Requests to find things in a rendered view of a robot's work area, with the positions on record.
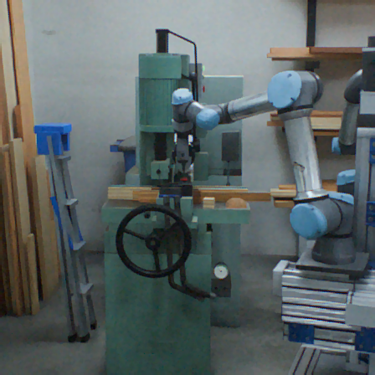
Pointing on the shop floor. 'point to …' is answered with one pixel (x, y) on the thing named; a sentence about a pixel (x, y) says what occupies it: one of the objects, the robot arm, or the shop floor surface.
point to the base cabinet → (156, 318)
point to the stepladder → (64, 201)
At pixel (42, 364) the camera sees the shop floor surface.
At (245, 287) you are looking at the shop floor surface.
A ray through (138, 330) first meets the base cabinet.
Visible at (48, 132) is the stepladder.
